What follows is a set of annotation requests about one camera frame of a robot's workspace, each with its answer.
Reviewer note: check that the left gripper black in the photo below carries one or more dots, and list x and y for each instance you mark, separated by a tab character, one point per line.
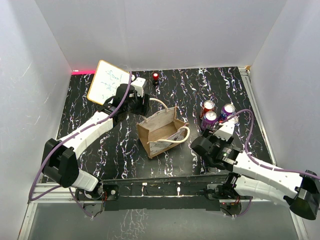
143	104

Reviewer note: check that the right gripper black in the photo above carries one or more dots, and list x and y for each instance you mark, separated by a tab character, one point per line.
208	134

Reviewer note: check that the purple soda can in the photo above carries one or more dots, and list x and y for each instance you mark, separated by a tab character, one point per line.
227	110
234	120
209	120

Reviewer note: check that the burlap canvas bag rope handles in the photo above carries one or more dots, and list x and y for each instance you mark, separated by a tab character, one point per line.
162	130

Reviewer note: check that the red cola can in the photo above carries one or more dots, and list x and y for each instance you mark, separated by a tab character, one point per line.
207	106

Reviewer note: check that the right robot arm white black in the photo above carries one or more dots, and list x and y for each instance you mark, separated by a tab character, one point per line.
250	177

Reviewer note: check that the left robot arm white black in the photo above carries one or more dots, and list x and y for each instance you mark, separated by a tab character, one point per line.
60	157

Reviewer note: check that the red button on black base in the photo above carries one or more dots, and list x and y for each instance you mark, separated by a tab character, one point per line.
155	77

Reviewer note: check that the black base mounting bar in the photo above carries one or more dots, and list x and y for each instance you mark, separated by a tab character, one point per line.
170	193

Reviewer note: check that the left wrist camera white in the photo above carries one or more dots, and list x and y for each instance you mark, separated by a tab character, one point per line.
139	85

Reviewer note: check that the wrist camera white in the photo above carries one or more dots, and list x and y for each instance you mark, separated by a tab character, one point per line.
225	131
139	85

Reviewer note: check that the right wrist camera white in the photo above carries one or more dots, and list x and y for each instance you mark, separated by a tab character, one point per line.
225	131

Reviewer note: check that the whiteboard with yellow frame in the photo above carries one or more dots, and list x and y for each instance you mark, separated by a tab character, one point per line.
106	80

